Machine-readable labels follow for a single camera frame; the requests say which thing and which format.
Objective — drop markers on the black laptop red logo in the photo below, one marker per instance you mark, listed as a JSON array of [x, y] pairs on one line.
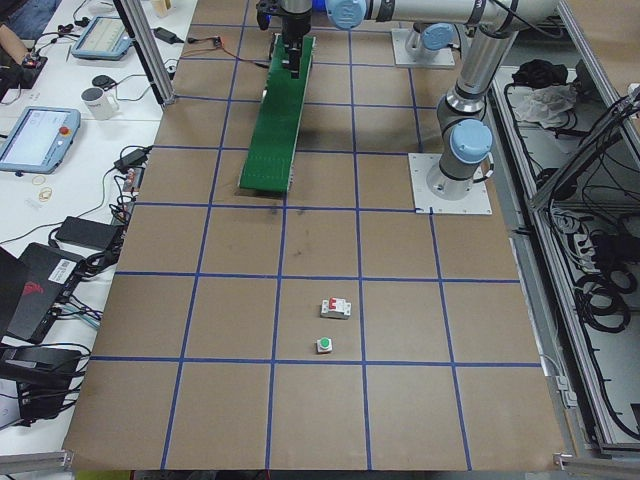
[[31, 285]]

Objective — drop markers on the aluminium frame post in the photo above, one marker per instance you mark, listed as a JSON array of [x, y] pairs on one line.
[[136, 24]]

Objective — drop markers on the green push button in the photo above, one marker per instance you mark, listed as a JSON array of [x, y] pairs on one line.
[[324, 345]]

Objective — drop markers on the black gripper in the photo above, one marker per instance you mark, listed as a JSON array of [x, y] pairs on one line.
[[295, 26]]

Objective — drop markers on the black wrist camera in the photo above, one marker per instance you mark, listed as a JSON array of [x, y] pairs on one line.
[[263, 13]]

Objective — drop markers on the green conveyor belt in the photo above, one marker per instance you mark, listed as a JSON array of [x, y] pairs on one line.
[[268, 166]]

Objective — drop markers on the white mug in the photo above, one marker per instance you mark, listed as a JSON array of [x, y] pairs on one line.
[[101, 104]]

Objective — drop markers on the black power adapter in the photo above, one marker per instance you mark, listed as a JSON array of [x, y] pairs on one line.
[[88, 233]]

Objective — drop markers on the blue teach pendant far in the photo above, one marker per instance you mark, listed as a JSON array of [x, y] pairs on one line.
[[105, 38]]

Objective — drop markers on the blue teach pendant near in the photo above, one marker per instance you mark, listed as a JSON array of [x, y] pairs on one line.
[[40, 140]]

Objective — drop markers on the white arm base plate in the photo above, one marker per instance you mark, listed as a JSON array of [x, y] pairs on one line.
[[434, 193], [427, 48]]

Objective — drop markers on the white red circuit breaker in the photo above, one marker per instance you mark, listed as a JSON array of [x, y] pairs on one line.
[[335, 308]]

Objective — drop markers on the blue teach pendant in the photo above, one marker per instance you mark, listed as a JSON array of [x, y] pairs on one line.
[[40, 140], [105, 38]]

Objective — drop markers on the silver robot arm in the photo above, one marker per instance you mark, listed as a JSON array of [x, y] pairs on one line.
[[497, 24], [296, 15]]

